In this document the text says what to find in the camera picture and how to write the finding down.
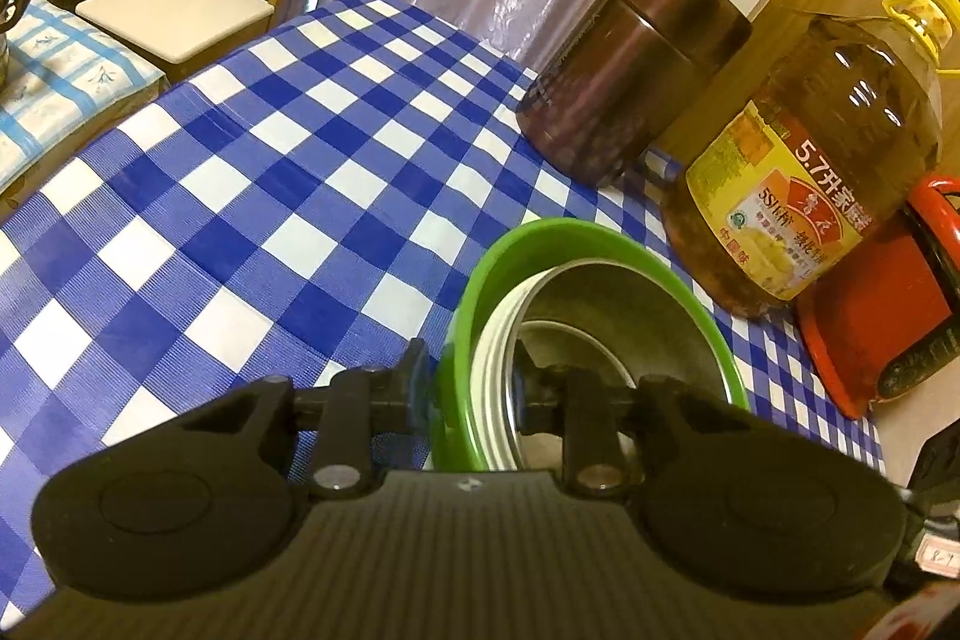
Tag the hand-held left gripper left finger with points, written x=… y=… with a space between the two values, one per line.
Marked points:
x=417 y=377

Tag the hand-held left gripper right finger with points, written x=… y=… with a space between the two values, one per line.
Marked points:
x=526 y=394

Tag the white bowl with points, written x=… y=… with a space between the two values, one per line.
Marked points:
x=495 y=370

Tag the green plastic bowl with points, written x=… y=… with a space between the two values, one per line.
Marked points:
x=480 y=280

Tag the stainless steel bowl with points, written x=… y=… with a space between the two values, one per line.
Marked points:
x=630 y=317

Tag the red electric cooker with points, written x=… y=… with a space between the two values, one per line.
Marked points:
x=885 y=325

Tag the blue white checkered tablecloth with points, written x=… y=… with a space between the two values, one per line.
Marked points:
x=262 y=175

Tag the dark brown jar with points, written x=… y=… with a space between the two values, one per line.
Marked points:
x=630 y=70

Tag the large cooking oil bottle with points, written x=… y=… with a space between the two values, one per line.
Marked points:
x=810 y=160

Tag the light blue patterned cloth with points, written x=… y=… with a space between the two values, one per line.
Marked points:
x=60 y=78

